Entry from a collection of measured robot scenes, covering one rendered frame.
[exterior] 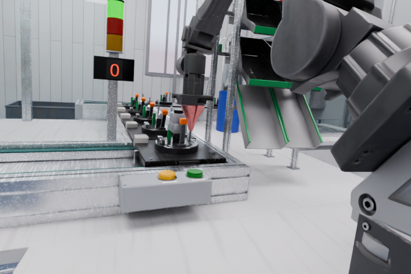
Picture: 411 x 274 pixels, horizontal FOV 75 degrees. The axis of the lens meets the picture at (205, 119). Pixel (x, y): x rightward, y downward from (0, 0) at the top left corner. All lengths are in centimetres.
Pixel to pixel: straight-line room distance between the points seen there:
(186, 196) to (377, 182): 48
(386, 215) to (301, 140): 79
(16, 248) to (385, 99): 62
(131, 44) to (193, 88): 356
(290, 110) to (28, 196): 86
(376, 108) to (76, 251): 55
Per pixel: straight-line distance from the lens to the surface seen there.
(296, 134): 101
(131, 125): 116
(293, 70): 27
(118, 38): 90
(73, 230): 67
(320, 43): 25
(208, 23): 68
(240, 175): 78
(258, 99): 102
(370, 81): 22
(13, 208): 70
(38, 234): 68
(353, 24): 26
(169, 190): 63
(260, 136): 91
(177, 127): 82
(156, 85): 421
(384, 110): 18
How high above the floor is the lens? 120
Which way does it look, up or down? 9 degrees down
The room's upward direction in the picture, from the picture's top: 5 degrees clockwise
